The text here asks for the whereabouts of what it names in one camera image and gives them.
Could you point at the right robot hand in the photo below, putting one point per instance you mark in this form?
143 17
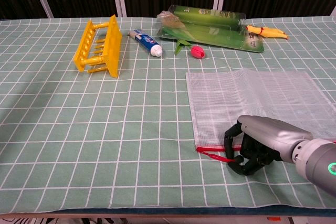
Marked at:
267 132

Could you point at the white mesh zipper pouch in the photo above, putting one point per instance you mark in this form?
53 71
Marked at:
236 95

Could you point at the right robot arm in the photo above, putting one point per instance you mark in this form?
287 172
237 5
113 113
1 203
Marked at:
317 161

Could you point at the yellow rubber chicken toy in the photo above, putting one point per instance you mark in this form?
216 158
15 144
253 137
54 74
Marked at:
267 32

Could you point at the pink artificial tulip flower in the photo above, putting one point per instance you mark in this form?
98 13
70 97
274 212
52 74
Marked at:
197 51

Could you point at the green blister package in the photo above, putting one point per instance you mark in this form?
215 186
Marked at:
210 30

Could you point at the green checkered tablecloth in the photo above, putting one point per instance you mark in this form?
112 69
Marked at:
118 129

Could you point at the white blue toothpaste tube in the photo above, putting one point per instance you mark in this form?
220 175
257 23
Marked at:
147 41

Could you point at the yellow plastic rack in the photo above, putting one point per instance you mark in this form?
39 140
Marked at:
113 45

